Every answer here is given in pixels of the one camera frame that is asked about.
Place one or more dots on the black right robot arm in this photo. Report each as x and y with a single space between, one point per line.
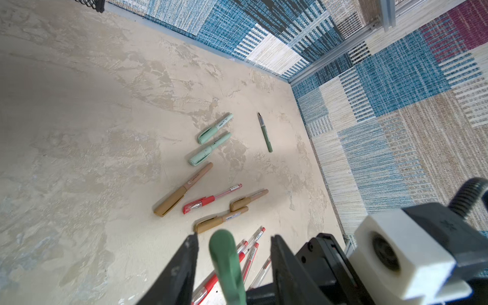
447 225

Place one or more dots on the red gel pen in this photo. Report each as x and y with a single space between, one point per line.
200 294
253 238
208 199
261 274

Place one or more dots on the red gel pen left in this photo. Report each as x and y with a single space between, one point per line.
200 294

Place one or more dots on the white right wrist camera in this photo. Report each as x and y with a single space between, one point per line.
424 265

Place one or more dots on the brown marker middle left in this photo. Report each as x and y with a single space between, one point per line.
208 224

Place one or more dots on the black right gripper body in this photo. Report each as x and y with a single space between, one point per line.
331 271

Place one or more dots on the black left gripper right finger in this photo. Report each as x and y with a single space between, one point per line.
292 284

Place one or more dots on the red gel pen right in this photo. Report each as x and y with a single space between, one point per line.
253 238

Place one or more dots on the red gel pen diagonal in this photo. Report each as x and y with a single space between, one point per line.
249 261

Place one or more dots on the brown marker upper left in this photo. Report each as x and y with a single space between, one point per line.
173 199

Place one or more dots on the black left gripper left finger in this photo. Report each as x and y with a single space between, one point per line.
176 282

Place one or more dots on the red gel pen bottom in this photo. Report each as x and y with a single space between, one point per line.
261 274

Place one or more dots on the brown marker middle right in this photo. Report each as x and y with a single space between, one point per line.
243 202

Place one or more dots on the brown marker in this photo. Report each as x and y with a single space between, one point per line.
208 224
243 202
173 199

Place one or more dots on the black wire mesh shelf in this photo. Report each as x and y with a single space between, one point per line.
97 5

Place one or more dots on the light green marker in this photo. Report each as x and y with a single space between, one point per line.
206 152
207 134

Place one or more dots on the red gel pen upper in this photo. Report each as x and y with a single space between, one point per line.
208 199

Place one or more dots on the dark green pen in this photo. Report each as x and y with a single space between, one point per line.
226 262
265 133

